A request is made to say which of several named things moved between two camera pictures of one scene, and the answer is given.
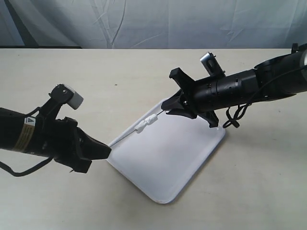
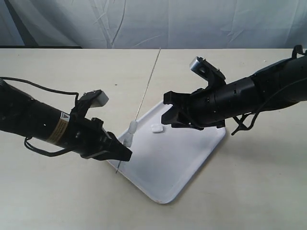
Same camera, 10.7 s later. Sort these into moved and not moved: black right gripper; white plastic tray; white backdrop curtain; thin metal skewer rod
Moved: thin metal skewer rod; black right gripper
Not moved: white backdrop curtain; white plastic tray
